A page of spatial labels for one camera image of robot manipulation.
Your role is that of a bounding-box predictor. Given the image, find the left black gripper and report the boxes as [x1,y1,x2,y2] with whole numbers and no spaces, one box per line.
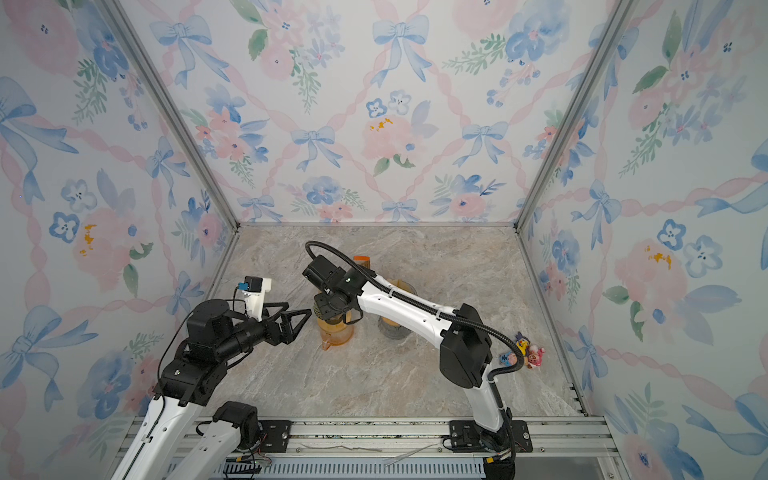
[217,301,311,364]

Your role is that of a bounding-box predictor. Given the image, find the orange coffee filter pack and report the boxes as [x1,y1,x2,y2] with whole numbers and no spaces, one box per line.
[353,255,371,270]

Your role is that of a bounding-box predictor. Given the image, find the grey glass carafe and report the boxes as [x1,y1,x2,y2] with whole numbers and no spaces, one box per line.
[377,320,411,341]

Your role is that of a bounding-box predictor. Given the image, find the brown paper coffee filter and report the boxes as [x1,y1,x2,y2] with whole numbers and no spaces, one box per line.
[394,280,416,295]

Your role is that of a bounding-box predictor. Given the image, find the wooden ring dripper holder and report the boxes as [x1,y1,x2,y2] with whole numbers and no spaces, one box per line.
[379,316,402,329]

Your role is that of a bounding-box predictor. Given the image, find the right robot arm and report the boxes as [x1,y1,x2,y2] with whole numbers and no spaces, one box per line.
[302,255,514,452]

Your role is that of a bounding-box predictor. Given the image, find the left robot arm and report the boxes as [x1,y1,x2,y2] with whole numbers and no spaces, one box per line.
[112,299,312,479]

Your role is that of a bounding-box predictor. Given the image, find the orange glass carafe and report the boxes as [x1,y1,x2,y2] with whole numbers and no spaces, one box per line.
[320,326,354,351]

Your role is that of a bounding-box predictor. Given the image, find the small colourful toy figures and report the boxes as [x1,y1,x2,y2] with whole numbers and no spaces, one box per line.
[500,331,546,369]

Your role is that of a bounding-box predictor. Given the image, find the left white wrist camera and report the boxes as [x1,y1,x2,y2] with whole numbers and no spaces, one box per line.
[237,276,272,321]

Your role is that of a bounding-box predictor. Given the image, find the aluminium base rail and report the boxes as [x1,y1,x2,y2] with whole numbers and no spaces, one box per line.
[113,413,631,480]

